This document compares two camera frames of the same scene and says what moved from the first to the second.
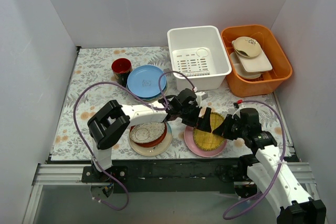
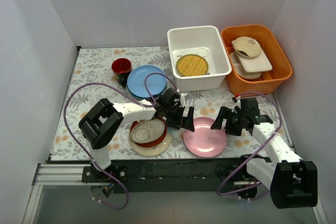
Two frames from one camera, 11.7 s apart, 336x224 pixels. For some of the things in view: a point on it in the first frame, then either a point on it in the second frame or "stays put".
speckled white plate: (147, 132) stays put
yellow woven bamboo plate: (207, 140) -> (192, 65)
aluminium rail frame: (48, 174) stays put
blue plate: (144, 81) stays put
